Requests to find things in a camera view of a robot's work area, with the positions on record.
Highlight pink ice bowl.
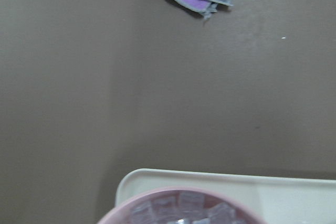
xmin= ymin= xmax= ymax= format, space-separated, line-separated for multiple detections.
xmin=98 ymin=187 xmax=265 ymax=224

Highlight cream plastic tray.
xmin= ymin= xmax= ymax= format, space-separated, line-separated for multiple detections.
xmin=115 ymin=168 xmax=335 ymax=223

